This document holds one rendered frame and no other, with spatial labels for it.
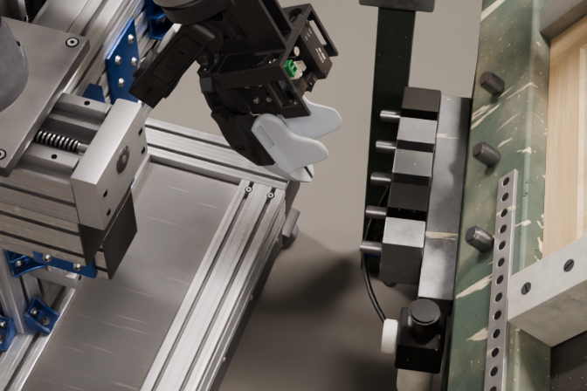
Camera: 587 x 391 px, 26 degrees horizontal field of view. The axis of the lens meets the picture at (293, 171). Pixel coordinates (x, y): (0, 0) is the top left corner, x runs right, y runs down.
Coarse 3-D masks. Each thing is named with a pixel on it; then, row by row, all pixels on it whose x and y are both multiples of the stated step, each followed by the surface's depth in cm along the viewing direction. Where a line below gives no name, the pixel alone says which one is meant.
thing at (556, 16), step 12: (552, 0) 177; (564, 0) 174; (576, 0) 171; (552, 12) 175; (564, 12) 172; (576, 12) 172; (540, 24) 176; (552, 24) 174; (564, 24) 174; (552, 36) 175
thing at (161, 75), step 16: (176, 32) 95; (192, 32) 94; (208, 32) 94; (160, 48) 99; (176, 48) 96; (192, 48) 95; (144, 64) 100; (160, 64) 98; (176, 64) 97; (144, 80) 100; (160, 80) 99; (176, 80) 99; (144, 96) 101; (160, 96) 100
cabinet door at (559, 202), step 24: (576, 24) 172; (552, 48) 174; (576, 48) 169; (552, 72) 171; (576, 72) 166; (552, 96) 168; (576, 96) 164; (552, 120) 165; (576, 120) 161; (552, 144) 163; (576, 144) 158; (552, 168) 160; (576, 168) 155; (552, 192) 157; (576, 192) 153; (552, 216) 155; (576, 216) 151; (552, 240) 152
